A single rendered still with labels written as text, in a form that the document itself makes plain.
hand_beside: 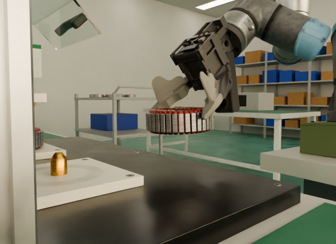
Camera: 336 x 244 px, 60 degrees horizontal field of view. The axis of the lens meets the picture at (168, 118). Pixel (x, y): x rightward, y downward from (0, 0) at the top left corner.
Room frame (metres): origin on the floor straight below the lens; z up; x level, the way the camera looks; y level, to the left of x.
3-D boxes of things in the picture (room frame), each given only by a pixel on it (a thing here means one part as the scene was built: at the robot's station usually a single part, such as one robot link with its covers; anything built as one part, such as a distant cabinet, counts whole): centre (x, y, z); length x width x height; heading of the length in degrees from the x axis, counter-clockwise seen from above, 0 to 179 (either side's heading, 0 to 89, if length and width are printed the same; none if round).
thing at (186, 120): (0.49, -0.02, 0.84); 0.11 x 0.11 x 0.04
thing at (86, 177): (0.36, 0.13, 0.78); 0.15 x 0.15 x 0.01; 41
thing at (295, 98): (6.43, -2.91, 0.92); 0.40 x 0.36 x 0.27; 128
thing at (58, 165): (0.36, 0.13, 0.80); 0.02 x 0.02 x 0.03
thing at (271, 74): (6.90, -2.50, 1.43); 0.42 x 0.36 x 0.29; 128
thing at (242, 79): (7.52, -1.97, 1.39); 0.40 x 0.36 x 0.22; 132
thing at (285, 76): (6.61, -2.75, 1.41); 0.42 x 0.28 x 0.26; 132
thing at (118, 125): (3.22, 0.55, 0.51); 1.01 x 0.60 x 1.01; 41
